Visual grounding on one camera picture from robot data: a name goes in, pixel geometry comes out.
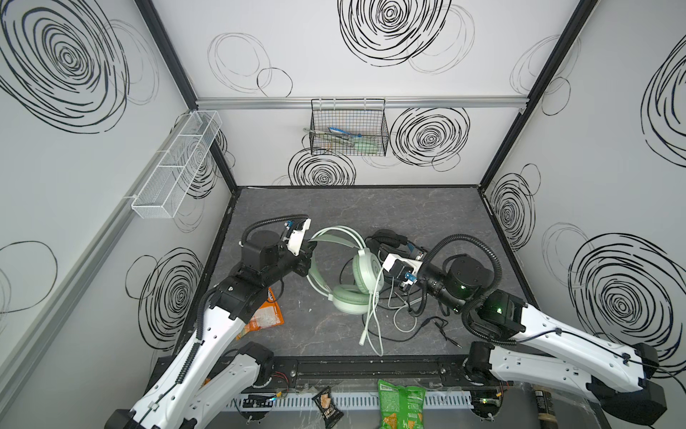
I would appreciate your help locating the green blue items in basket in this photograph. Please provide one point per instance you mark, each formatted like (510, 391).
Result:
(337, 140)

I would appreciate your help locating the small dark snack packet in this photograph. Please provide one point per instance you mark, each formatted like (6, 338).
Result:
(330, 412)

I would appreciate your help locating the mint green headphones with cable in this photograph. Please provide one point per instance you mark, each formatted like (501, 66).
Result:
(357, 292)

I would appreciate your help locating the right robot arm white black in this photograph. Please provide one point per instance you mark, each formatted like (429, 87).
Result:
(516, 342)

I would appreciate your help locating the aluminium wall rail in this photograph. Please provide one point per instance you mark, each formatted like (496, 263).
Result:
(518, 102)

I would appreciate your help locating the black headphones with cable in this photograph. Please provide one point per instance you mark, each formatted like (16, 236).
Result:
(451, 296)

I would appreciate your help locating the green chips bag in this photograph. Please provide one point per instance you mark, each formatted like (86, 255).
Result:
(400, 406)

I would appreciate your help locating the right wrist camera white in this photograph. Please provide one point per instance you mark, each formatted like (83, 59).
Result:
(397, 266)

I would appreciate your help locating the orange snack bag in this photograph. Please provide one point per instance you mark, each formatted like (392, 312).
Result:
(267, 316)

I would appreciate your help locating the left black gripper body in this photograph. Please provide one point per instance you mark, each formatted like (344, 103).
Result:
(306, 256)

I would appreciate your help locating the white mesh wall shelf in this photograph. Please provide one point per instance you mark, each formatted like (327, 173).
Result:
(184, 170)

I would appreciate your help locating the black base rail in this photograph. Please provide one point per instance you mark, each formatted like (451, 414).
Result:
(445, 370)

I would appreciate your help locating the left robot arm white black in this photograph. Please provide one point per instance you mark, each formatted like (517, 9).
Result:
(187, 395)

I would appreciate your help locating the black wire wall basket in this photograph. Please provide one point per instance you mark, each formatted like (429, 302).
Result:
(371, 122)

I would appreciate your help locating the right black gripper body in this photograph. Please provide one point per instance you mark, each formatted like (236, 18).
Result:
(394, 269)

